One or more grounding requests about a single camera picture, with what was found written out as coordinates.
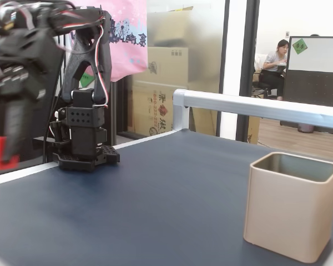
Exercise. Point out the dark office partition with whiteboard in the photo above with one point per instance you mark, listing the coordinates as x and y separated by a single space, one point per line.
310 88

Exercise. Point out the wall switch plate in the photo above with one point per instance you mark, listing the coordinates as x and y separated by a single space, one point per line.
287 33

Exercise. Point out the brown cardboard box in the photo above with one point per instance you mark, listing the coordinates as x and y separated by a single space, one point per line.
166 63
169 27
254 130

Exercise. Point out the grey waste bin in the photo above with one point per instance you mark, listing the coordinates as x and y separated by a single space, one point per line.
305 128

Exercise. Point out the black table clamp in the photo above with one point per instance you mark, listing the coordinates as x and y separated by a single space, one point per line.
54 130

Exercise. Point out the beige square metal container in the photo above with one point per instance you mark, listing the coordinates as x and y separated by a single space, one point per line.
288 216

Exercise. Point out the white garment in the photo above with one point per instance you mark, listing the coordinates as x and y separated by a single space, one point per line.
260 62

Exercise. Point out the black door frame post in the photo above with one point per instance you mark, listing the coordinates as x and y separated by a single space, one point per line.
248 69

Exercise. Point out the person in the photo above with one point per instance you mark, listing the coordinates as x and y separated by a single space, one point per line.
272 61
314 35

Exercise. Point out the pink skyline banner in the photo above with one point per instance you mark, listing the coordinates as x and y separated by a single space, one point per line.
127 55

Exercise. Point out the dark blue table mat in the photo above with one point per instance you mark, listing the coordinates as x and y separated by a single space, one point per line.
155 207

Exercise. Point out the frosted glass partition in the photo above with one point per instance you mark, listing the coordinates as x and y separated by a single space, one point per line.
205 41

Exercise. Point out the green diamond paper sign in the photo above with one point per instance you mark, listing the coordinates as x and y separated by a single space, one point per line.
299 46
86 79

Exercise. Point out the cardboard box with red print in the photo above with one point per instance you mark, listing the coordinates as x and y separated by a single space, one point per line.
152 110

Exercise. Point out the black office chair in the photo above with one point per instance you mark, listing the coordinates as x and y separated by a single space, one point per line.
262 84

